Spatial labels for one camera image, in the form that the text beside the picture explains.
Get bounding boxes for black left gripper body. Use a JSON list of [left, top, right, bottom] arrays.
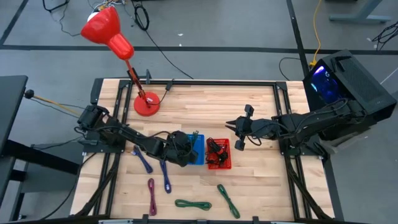
[[166, 130, 199, 167]]

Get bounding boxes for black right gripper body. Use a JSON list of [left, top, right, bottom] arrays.
[[234, 104, 275, 152]]

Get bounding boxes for thick black cable red strap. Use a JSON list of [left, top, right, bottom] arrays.
[[206, 138, 229, 166]]

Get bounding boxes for blue braided USB cable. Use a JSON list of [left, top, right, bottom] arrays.
[[131, 145, 154, 174], [159, 159, 172, 194]]

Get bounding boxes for blue plastic basket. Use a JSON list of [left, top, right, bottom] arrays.
[[185, 134, 206, 166]]

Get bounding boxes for red plastic basket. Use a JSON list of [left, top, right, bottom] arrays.
[[206, 138, 233, 170]]

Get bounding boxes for grey wedge stand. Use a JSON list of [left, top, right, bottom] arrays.
[[320, 123, 374, 155]]

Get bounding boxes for black computer tower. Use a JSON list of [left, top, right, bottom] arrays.
[[303, 49, 398, 141]]

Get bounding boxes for red desk lamp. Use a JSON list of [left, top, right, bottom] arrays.
[[80, 6, 162, 118]]

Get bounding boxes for grey metal desk leg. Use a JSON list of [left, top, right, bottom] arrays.
[[328, 0, 392, 24]]

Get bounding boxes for wooden stick black knob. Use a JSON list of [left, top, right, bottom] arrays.
[[24, 89, 82, 116]]

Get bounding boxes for black desk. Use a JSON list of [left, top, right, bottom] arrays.
[[0, 75, 80, 222]]

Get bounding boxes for black metal table frame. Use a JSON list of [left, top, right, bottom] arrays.
[[70, 77, 346, 224]]

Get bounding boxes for magenta braided USB cable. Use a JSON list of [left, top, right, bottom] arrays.
[[147, 178, 157, 217]]

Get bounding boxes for yellow floor cable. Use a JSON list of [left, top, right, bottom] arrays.
[[308, 0, 324, 68]]

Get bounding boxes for black coiled floor cable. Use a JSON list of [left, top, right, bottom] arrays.
[[132, 0, 195, 80]]

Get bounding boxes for black floor cable pile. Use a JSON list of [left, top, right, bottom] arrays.
[[371, 20, 398, 51]]

